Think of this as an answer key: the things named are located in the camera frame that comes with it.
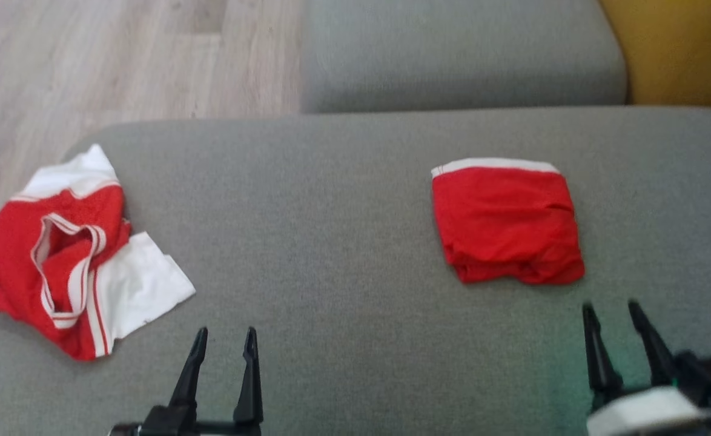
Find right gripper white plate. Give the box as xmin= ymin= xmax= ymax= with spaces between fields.
xmin=581 ymin=299 xmax=711 ymax=436

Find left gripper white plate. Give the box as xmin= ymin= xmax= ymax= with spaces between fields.
xmin=109 ymin=326 xmax=265 ymax=436

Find red shorts with white waistband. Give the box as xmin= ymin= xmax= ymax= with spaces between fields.
xmin=431 ymin=157 xmax=586 ymax=286

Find red and white basketball jersey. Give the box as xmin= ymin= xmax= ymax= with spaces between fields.
xmin=0 ymin=144 xmax=197 ymax=362

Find grey sofa seat cushion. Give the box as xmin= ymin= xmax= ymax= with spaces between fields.
xmin=0 ymin=106 xmax=711 ymax=436

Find yellow cushion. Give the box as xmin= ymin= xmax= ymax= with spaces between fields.
xmin=599 ymin=0 xmax=711 ymax=110

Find grey sofa back cushion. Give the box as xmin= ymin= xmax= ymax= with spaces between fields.
xmin=300 ymin=0 xmax=629 ymax=114

